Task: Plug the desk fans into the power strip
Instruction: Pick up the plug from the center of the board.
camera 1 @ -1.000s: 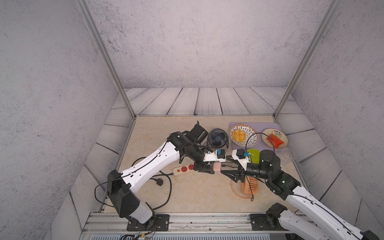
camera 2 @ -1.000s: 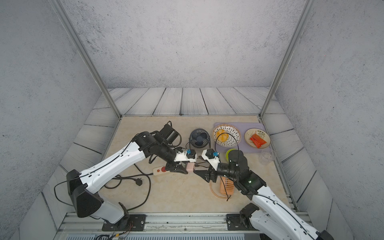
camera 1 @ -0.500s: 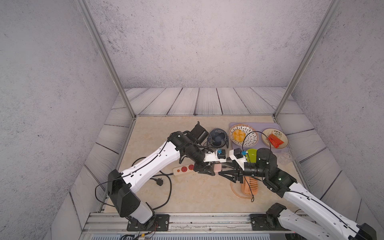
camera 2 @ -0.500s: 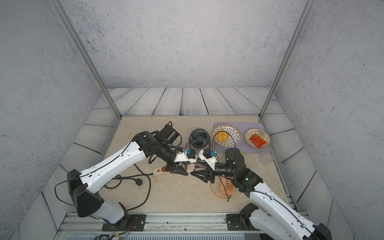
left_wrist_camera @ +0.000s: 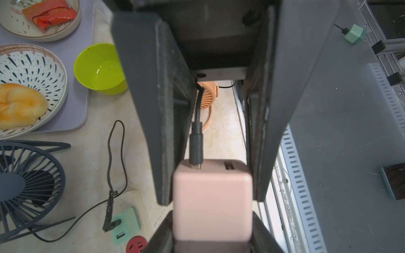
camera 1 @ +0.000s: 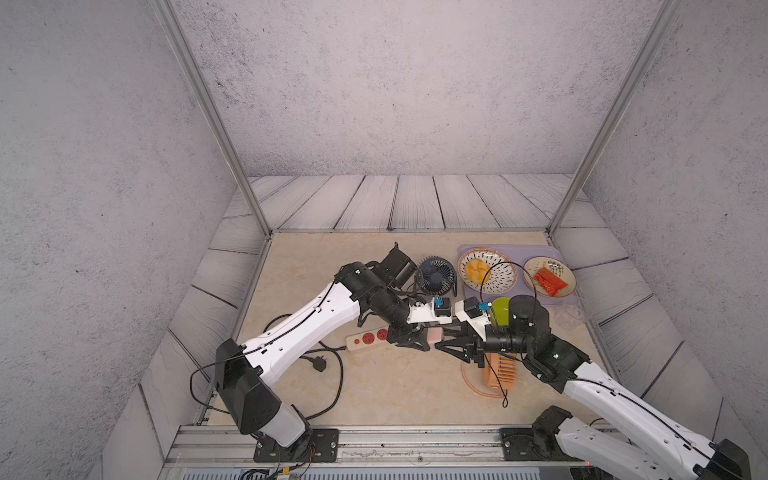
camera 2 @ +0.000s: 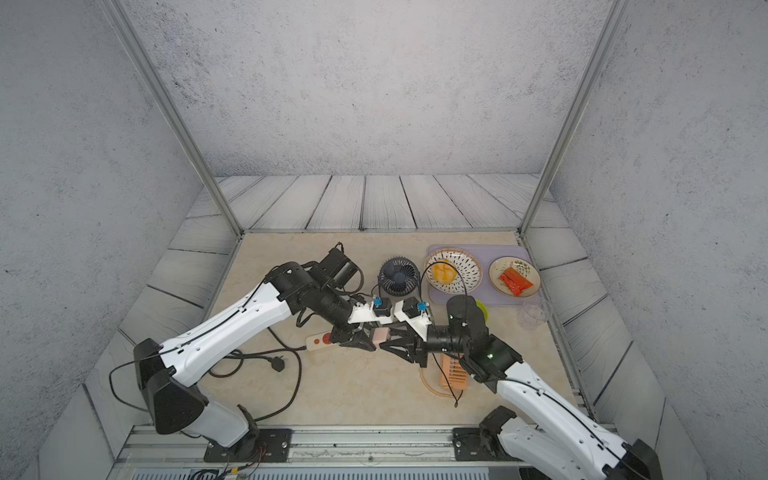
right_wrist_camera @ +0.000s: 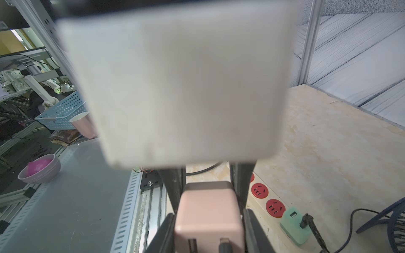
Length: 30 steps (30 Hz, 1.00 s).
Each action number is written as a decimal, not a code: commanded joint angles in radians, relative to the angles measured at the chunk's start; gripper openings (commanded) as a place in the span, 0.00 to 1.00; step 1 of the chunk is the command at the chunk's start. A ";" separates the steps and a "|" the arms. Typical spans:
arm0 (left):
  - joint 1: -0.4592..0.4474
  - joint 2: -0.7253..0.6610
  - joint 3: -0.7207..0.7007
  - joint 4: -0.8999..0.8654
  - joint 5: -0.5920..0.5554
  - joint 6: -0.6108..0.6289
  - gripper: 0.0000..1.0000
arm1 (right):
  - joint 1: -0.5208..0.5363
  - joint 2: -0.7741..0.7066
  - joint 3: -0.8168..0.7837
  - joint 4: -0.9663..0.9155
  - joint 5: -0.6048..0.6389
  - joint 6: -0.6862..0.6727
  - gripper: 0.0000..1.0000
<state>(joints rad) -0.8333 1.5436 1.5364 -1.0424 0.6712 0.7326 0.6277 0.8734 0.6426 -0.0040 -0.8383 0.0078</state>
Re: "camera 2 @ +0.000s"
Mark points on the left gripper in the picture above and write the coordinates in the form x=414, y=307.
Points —
x=349, y=337

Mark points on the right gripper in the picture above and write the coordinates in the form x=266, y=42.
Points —
x=416, y=347

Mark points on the pink USB power adapter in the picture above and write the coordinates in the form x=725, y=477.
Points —
x=380, y=335

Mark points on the white red power strip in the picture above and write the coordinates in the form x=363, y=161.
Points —
x=319, y=341

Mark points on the dark grey desk fan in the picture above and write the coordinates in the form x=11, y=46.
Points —
x=398, y=277

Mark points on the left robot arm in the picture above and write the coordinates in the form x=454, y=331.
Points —
x=168, y=373

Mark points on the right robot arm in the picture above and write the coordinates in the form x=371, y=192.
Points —
x=543, y=428

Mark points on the orange desk fan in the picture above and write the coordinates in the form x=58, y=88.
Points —
x=454, y=380

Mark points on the knotted bread roll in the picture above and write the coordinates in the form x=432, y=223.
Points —
x=443, y=272

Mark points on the lime green bowl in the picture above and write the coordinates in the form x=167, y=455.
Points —
x=484, y=310

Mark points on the lilac plastic tray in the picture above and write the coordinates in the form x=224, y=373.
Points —
x=485, y=292

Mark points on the beige plate with leaf pattern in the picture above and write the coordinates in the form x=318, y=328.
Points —
x=523, y=267

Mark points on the clear plastic cup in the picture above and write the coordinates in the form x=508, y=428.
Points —
x=535, y=312

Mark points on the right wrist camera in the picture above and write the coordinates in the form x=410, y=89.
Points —
x=414, y=312

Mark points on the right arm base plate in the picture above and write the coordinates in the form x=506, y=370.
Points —
x=472, y=444

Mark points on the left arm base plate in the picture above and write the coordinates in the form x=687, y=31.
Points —
x=271, y=445

